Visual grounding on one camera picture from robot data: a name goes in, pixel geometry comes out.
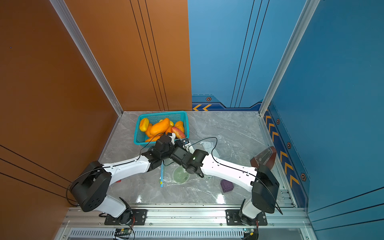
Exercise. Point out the large orange mango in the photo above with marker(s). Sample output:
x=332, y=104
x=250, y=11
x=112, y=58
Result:
x=160, y=127

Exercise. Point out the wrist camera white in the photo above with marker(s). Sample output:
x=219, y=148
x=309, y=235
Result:
x=173, y=137
x=186, y=144

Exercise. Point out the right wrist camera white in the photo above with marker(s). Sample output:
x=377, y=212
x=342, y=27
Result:
x=186, y=144

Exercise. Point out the orange mango back right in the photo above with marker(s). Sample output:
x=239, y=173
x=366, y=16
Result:
x=180, y=126

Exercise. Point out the clear bags stack green print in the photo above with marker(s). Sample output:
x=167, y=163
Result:
x=177, y=175

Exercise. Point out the teal plastic basket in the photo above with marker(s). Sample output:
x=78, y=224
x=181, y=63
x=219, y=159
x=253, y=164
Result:
x=141, y=137

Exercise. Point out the clear zip-top bag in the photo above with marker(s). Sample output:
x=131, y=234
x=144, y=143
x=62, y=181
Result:
x=209, y=144

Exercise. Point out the purple cube box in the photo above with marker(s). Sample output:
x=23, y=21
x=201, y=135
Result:
x=226, y=186

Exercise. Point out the orange mango front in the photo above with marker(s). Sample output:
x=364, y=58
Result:
x=153, y=139

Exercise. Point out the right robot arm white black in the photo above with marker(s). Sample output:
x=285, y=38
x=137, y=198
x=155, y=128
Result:
x=260, y=181

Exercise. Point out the aluminium rail front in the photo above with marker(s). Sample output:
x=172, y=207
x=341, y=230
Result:
x=189, y=216

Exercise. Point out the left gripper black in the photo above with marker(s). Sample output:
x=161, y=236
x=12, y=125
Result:
x=165, y=141

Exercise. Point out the dark red box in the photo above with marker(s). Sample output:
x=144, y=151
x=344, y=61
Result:
x=265, y=158

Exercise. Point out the red pink mango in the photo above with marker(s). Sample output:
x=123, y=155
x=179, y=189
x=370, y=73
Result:
x=178, y=133

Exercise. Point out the yellow mango left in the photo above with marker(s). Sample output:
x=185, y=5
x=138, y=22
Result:
x=144, y=124

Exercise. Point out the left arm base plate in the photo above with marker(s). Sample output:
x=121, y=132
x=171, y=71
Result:
x=135, y=217

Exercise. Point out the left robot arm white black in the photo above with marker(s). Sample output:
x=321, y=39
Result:
x=90, y=188

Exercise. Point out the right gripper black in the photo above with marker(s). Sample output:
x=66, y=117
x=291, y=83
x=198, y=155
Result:
x=182, y=144

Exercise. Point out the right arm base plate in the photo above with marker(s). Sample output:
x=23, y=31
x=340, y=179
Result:
x=236, y=218

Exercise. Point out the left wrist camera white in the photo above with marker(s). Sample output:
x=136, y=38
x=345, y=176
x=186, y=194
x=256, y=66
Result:
x=173, y=137

